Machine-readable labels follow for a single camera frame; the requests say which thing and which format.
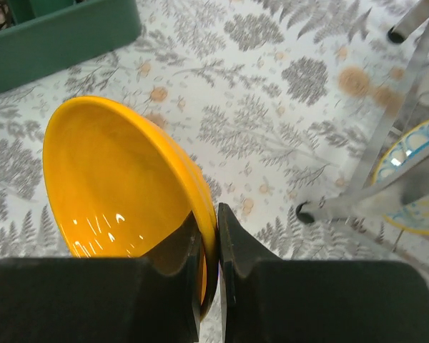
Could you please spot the steel two-tier dish rack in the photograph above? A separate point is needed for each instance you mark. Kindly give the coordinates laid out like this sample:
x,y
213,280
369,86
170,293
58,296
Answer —
x,y
380,117

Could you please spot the green compartment tray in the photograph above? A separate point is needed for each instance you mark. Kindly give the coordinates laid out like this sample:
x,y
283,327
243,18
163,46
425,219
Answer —
x,y
39,38

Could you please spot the yellow bowl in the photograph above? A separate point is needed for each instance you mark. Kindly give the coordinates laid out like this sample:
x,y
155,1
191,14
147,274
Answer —
x,y
118,185

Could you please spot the cream bowl with teal stripes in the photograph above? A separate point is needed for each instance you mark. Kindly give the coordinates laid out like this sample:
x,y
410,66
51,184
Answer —
x,y
414,216

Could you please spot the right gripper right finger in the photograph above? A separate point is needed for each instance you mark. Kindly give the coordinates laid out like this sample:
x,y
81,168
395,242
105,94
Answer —
x,y
268,299

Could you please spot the floral table mat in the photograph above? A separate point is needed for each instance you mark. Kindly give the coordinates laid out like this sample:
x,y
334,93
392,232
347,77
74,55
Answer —
x,y
237,85

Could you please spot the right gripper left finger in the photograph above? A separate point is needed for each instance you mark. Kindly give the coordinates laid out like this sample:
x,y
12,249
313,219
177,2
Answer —
x,y
153,298

